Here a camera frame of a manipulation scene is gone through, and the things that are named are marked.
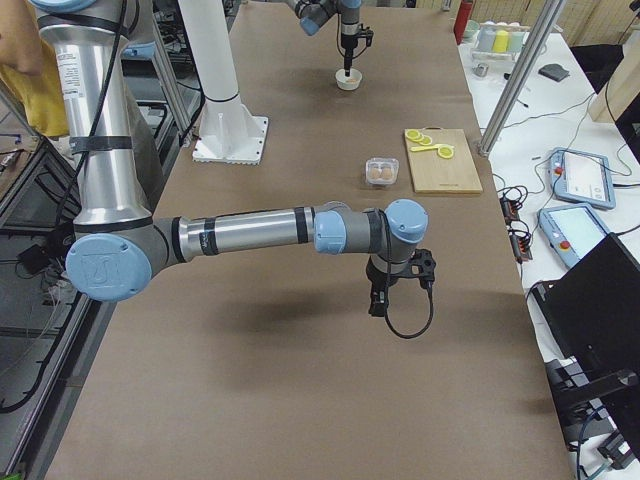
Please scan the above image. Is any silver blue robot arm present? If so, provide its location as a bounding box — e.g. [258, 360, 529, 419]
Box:
[29, 1, 436, 320]
[286, 0, 365, 77]

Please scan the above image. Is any aluminium frame post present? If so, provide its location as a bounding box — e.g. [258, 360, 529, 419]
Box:
[478, 0, 566, 158]

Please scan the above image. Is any small steel cup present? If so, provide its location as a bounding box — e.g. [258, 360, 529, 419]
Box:
[475, 64, 489, 78]

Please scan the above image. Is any wooden cutting board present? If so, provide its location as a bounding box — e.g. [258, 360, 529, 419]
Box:
[403, 128, 483, 195]

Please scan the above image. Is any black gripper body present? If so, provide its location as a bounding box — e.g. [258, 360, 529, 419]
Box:
[340, 22, 359, 50]
[365, 256, 392, 296]

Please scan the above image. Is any grey cup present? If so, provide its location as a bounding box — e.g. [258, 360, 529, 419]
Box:
[476, 26, 496, 52]

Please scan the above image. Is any toy lemon slice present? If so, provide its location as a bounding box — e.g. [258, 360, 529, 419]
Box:
[417, 135, 433, 146]
[405, 129, 424, 142]
[436, 144, 455, 159]

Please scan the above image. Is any near teach pendant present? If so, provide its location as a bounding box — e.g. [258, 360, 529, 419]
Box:
[538, 203, 611, 268]

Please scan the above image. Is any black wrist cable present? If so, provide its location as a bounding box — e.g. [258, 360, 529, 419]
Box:
[375, 210, 436, 340]

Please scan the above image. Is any black monitor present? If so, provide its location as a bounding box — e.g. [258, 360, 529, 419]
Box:
[531, 233, 639, 470]

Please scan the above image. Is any yellow cup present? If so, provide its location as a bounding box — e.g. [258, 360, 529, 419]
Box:
[492, 29, 509, 53]

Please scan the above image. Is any clear plastic egg box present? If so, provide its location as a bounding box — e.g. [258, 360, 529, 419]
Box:
[365, 157, 399, 187]

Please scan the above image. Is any blue cup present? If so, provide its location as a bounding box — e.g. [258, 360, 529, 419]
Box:
[507, 30, 526, 54]

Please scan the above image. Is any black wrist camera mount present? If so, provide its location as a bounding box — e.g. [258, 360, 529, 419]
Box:
[358, 27, 374, 48]
[404, 249, 436, 290]

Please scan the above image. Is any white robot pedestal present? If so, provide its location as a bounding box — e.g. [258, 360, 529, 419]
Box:
[179, 0, 269, 165]

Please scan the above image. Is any far teach pendant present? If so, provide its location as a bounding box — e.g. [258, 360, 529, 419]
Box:
[548, 148, 616, 210]

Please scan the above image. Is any white bowl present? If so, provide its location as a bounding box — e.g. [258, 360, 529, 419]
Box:
[335, 68, 363, 91]

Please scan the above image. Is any red bottle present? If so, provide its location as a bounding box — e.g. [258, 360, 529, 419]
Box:
[453, 0, 474, 45]

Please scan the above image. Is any teach pendant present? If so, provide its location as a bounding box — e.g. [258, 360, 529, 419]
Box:
[538, 203, 611, 268]
[548, 148, 616, 210]

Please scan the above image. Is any black square pad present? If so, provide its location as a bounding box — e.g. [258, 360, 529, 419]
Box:
[538, 63, 570, 82]

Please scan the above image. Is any person in yellow shirt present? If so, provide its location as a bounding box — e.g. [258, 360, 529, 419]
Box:
[0, 29, 69, 139]

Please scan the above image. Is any green bowl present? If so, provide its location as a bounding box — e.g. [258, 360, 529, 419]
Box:
[462, 21, 480, 42]

